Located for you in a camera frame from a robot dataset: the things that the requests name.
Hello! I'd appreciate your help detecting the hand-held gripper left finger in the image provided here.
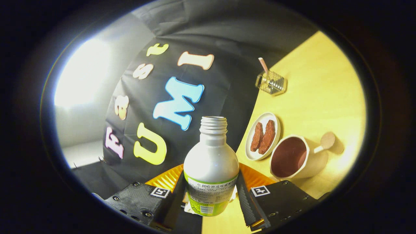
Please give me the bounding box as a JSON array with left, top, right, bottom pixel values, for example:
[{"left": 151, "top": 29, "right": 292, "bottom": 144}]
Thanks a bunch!
[{"left": 106, "top": 164, "right": 186, "bottom": 232}]

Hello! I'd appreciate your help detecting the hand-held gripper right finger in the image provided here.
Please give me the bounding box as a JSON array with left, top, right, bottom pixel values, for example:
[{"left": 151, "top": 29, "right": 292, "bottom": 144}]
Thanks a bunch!
[{"left": 235, "top": 162, "right": 330, "bottom": 232}]

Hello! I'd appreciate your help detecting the silver bottle green label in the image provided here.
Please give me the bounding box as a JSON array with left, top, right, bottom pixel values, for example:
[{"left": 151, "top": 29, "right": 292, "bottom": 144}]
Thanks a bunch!
[{"left": 183, "top": 116, "right": 240, "bottom": 217}]

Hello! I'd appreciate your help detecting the cream cup wooden handle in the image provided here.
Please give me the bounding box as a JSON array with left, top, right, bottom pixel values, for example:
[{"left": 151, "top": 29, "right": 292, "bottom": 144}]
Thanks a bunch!
[{"left": 270, "top": 131, "right": 336, "bottom": 181}]

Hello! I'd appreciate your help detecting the brown sausage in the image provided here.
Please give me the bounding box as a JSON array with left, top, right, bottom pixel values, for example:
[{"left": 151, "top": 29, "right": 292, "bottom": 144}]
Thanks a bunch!
[
  {"left": 250, "top": 122, "right": 264, "bottom": 152},
  {"left": 258, "top": 120, "right": 276, "bottom": 155}
]

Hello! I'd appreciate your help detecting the white oval plate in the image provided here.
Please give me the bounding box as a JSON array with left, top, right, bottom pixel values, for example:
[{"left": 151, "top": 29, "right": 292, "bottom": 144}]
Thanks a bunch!
[{"left": 245, "top": 112, "right": 281, "bottom": 161}]

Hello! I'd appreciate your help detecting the wooden table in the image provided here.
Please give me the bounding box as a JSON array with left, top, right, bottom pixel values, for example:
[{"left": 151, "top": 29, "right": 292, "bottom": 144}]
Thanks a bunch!
[{"left": 201, "top": 30, "right": 367, "bottom": 234}]

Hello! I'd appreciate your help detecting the gold wire holder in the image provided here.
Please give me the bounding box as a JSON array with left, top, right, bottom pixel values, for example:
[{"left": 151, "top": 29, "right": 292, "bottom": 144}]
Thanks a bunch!
[{"left": 255, "top": 70, "right": 288, "bottom": 96}]

